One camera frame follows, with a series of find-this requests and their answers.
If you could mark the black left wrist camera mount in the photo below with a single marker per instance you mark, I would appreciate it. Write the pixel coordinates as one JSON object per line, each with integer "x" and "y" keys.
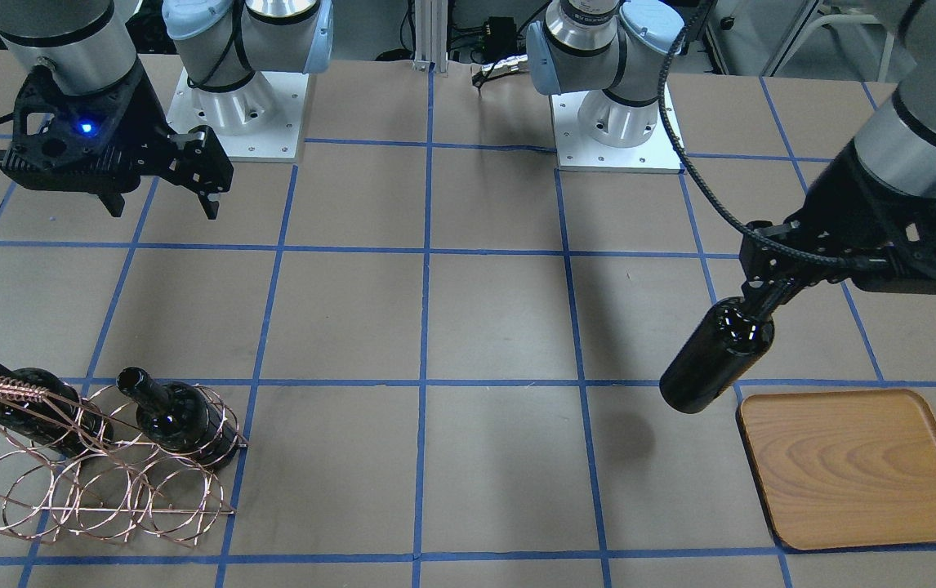
{"x": 905, "y": 263}

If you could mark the wooden tray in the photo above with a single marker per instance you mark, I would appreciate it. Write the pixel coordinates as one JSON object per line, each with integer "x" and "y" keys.
{"x": 845, "y": 468}

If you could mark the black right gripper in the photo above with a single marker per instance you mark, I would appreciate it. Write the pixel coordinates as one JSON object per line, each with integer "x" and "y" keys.
{"x": 144, "y": 112}

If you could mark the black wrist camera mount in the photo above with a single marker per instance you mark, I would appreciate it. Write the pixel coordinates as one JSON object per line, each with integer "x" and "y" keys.
{"x": 905, "y": 263}
{"x": 103, "y": 143}

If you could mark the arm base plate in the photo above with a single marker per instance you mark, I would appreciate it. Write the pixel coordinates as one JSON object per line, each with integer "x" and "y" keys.
{"x": 595, "y": 134}
{"x": 263, "y": 122}

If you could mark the aluminium frame post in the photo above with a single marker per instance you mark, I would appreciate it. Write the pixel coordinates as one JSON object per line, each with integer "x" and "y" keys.
{"x": 430, "y": 36}

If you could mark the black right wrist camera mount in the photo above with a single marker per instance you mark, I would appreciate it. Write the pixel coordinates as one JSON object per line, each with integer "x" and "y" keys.
{"x": 103, "y": 143}

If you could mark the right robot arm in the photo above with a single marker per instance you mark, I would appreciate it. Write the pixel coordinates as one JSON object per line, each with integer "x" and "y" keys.
{"x": 89, "y": 45}

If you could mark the dark wine bottle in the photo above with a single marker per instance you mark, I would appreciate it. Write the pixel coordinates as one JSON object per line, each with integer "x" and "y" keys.
{"x": 61, "y": 422}
{"x": 734, "y": 334}
{"x": 180, "y": 419}

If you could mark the copper wire bottle basket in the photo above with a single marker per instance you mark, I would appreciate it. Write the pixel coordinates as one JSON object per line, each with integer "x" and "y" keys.
{"x": 108, "y": 494}

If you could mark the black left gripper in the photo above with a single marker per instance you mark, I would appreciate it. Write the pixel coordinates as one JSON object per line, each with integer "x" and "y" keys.
{"x": 837, "y": 198}

